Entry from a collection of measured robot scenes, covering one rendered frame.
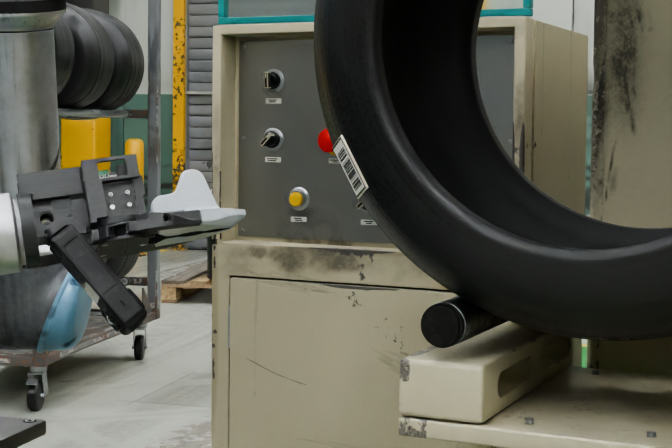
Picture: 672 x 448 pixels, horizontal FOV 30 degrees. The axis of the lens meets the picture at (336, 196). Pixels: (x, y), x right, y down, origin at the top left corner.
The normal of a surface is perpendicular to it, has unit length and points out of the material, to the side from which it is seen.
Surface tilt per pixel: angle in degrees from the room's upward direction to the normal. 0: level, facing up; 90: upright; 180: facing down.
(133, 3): 90
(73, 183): 70
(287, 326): 90
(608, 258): 100
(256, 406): 90
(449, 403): 90
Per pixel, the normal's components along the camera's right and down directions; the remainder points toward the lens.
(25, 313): 0.00, 0.18
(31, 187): 0.22, -0.29
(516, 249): -0.46, 0.22
